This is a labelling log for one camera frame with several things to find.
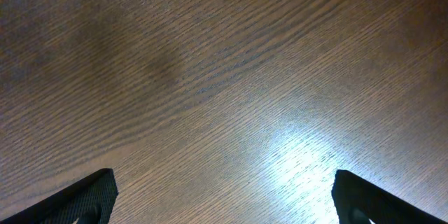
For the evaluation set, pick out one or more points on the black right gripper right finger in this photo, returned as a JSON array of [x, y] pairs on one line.
[[359, 201]]

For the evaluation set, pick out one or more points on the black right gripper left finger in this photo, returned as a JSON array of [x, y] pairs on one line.
[[90, 200]]

